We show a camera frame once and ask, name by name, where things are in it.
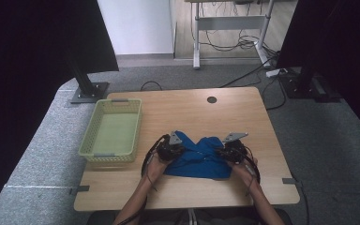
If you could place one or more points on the white power strip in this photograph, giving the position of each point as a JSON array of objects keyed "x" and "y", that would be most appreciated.
[{"x": 273, "y": 73}]

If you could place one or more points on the blue shirt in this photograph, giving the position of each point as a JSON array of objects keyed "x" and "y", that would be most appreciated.
[{"x": 197, "y": 165}]

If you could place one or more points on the grey table edge clip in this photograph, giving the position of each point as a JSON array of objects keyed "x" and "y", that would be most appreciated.
[{"x": 289, "y": 180}]

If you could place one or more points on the black curtain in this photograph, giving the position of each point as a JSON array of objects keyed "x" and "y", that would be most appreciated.
[
  {"x": 28, "y": 62},
  {"x": 340, "y": 47}
]

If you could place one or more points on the person's right hand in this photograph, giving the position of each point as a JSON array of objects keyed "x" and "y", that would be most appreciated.
[{"x": 247, "y": 172}]

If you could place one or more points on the person's left hand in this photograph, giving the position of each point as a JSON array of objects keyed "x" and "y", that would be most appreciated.
[{"x": 154, "y": 168}]

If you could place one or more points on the white desk frame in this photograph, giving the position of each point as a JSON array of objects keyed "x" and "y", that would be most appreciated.
[{"x": 231, "y": 22}]

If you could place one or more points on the person's dark clothing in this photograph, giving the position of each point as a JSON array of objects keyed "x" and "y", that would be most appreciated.
[{"x": 175, "y": 217}]

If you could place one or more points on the black metal stand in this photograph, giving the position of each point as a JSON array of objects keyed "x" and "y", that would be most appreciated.
[
  {"x": 306, "y": 81},
  {"x": 86, "y": 84}
]

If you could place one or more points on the black round table grommet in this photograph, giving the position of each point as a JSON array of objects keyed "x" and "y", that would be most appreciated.
[{"x": 212, "y": 99}]

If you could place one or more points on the green plastic basket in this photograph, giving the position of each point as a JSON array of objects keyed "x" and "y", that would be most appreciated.
[{"x": 115, "y": 134}]

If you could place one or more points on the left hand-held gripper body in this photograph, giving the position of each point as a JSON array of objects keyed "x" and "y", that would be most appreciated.
[{"x": 168, "y": 150}]

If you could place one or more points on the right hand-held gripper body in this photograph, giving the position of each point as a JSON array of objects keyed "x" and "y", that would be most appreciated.
[{"x": 234, "y": 151}]

